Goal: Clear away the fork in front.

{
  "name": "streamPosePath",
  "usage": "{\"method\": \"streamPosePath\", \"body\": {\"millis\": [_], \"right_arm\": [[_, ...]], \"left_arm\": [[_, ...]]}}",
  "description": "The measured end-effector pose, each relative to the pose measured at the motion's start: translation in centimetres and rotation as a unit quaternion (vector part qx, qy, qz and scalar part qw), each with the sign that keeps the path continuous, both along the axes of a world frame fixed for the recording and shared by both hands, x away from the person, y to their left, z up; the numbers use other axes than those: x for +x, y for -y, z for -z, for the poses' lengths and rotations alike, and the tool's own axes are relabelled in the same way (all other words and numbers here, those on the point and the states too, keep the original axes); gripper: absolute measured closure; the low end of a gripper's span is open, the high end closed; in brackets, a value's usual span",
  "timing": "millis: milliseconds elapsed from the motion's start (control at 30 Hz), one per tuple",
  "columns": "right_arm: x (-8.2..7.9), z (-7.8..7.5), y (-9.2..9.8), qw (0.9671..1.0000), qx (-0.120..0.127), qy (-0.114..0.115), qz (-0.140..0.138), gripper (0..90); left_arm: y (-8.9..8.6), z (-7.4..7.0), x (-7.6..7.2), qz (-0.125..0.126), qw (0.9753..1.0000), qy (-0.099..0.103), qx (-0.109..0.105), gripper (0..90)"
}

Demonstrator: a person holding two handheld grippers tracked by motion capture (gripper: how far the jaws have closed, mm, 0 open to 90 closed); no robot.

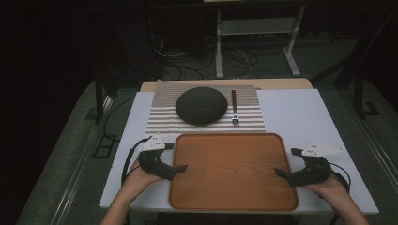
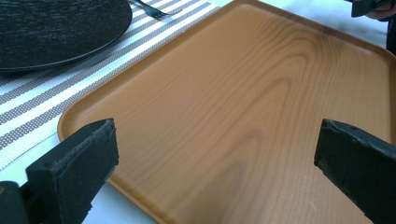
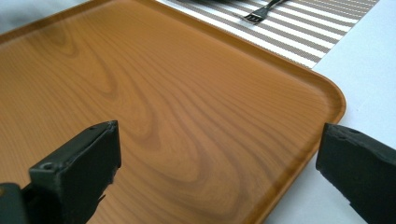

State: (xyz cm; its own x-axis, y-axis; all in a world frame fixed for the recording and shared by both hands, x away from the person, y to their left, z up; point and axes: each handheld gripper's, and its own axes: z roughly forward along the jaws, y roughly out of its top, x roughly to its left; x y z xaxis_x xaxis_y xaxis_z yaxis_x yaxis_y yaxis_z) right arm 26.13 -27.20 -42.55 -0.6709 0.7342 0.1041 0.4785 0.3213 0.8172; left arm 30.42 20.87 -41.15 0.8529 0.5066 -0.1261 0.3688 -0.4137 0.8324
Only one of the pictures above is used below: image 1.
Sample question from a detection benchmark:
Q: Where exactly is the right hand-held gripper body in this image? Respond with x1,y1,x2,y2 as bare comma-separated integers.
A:
286,142,345,188

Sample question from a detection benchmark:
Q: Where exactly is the metal floor rail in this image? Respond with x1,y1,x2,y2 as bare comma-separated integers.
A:
353,112,398,186
50,93,114,225

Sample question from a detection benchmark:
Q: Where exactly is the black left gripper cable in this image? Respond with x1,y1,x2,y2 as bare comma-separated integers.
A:
120,136,153,188

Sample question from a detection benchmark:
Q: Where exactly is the thin black floor cable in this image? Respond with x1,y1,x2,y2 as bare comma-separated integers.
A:
102,97,135,139

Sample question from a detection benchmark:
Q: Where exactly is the person's left hand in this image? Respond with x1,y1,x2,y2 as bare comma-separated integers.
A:
120,158,165,201

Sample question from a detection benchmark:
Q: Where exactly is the tangle of black cables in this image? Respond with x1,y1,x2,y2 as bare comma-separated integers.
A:
161,46,217,81

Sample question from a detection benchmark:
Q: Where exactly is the white cable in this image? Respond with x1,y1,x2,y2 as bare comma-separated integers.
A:
233,46,253,80

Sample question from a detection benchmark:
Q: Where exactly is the dark round bowl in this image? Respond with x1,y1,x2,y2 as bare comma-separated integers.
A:
175,86,229,127

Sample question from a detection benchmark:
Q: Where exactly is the wooden tray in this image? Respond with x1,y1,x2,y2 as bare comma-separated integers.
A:
168,132,299,212

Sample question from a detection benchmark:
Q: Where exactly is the striped placemat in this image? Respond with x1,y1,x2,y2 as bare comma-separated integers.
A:
145,79,267,135

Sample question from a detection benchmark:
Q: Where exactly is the white metal stand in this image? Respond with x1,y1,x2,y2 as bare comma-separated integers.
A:
215,4,306,79

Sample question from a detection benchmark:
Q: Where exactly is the person's right hand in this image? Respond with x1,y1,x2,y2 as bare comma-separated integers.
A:
301,172,351,204

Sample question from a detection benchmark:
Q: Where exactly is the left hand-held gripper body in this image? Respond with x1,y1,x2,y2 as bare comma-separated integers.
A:
138,133,176,182

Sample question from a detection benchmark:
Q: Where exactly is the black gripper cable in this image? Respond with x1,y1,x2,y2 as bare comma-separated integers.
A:
328,162,352,193
120,136,153,188

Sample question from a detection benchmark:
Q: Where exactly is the brown-handled fork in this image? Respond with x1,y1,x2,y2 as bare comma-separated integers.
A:
230,89,240,127

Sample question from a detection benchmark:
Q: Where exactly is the black metal stand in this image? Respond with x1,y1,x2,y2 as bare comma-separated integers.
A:
313,8,398,120
85,52,142,125

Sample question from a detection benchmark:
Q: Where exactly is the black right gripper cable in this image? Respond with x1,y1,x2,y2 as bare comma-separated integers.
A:
328,162,352,193

